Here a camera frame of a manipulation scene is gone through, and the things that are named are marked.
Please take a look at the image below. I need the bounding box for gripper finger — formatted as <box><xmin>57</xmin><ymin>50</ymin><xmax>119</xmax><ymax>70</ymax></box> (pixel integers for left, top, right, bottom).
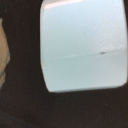
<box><xmin>0</xmin><ymin>18</ymin><xmax>10</xmax><ymax>84</ymax></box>

